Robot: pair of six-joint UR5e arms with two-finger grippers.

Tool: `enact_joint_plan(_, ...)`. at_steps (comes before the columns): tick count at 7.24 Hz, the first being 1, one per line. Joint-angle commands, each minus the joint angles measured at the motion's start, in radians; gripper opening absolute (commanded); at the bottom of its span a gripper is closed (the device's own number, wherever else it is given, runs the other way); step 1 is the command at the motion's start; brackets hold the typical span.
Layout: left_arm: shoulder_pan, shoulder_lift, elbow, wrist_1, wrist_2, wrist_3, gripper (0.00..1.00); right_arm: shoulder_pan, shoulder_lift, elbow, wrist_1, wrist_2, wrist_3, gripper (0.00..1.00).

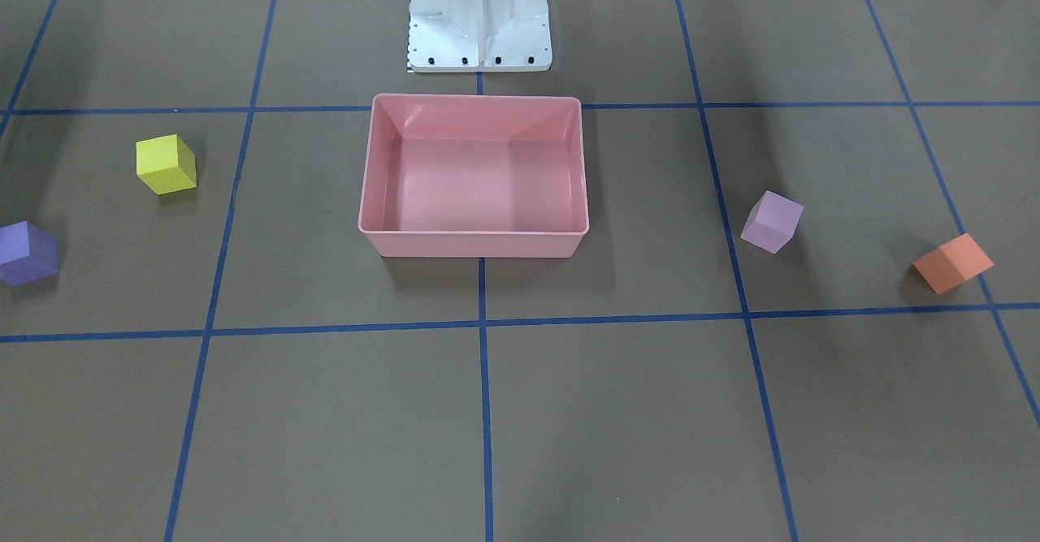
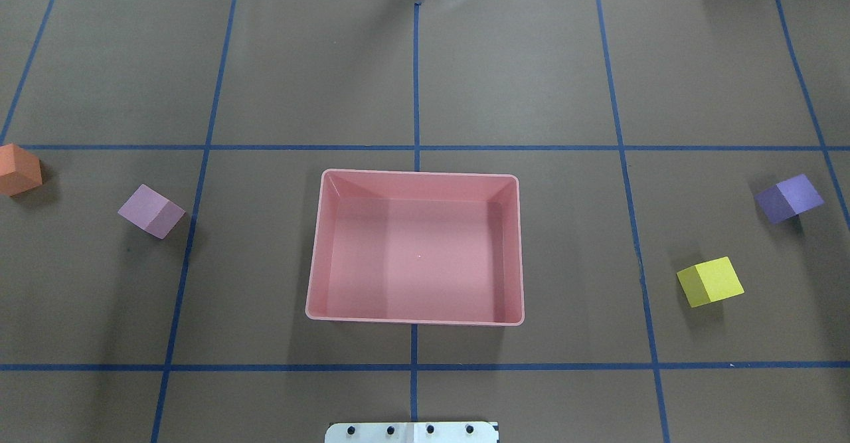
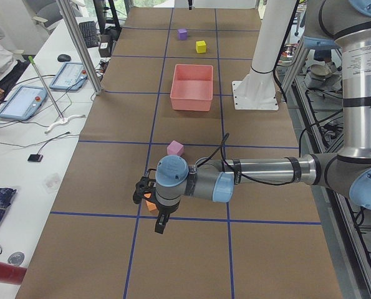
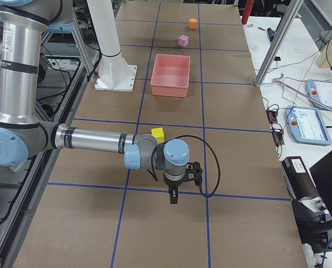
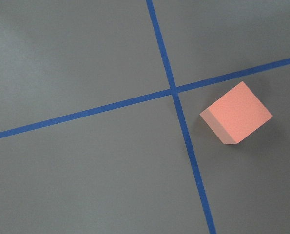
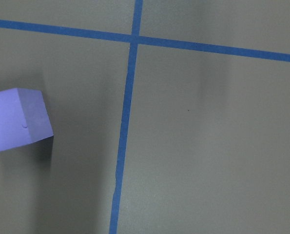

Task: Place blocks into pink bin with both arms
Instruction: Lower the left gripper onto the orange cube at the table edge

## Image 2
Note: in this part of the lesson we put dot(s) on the light pink foam block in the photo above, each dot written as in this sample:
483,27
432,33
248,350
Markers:
152,212

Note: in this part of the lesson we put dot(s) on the pink plastic bin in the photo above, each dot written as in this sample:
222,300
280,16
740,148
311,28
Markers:
409,247

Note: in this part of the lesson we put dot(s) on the yellow foam block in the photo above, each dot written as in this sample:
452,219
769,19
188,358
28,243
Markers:
709,282

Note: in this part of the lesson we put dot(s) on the purple foam block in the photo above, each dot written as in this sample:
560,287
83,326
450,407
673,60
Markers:
789,198

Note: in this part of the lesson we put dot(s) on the orange foam block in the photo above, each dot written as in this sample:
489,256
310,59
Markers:
20,170

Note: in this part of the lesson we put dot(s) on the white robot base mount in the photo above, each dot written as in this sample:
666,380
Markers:
445,431

